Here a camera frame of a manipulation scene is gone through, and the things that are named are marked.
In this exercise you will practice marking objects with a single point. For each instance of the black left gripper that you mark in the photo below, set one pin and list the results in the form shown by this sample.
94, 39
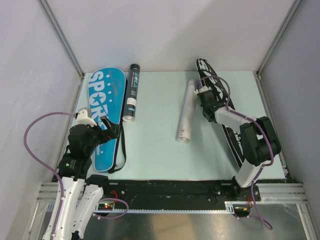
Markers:
111, 132

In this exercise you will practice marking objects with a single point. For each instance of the black shuttlecock tube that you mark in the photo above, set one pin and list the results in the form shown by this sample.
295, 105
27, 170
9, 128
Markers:
131, 93

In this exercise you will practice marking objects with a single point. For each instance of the black sport racket cover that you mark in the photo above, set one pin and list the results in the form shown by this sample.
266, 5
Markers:
208, 77

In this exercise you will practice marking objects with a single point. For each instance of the white shuttlecock tube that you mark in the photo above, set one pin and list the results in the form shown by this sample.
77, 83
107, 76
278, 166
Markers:
188, 112

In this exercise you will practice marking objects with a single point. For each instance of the blue sport racket cover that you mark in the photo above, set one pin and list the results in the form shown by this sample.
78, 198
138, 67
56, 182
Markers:
106, 96

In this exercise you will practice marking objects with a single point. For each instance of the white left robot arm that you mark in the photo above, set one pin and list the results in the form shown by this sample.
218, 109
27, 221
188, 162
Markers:
77, 193

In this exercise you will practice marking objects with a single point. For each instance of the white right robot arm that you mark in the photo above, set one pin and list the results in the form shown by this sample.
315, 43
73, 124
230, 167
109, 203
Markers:
258, 138

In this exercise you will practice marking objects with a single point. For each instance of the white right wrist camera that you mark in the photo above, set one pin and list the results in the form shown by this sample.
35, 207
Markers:
201, 90

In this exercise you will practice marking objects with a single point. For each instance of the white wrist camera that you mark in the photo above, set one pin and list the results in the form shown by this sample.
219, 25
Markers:
83, 116
201, 90

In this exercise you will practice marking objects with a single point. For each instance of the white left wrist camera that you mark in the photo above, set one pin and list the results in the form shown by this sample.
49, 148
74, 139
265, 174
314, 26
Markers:
83, 116

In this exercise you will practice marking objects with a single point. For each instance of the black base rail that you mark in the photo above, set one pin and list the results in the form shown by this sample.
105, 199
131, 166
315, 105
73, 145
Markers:
175, 195

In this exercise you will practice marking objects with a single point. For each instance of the grey aluminium frame post right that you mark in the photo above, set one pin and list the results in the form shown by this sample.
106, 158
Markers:
289, 17

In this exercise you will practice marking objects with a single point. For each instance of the grey aluminium frame post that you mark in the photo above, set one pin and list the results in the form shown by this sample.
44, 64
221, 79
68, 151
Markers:
52, 20
289, 17

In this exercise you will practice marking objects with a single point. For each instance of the grey aluminium frame post left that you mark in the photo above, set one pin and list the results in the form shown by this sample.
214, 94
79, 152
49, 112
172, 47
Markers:
52, 20

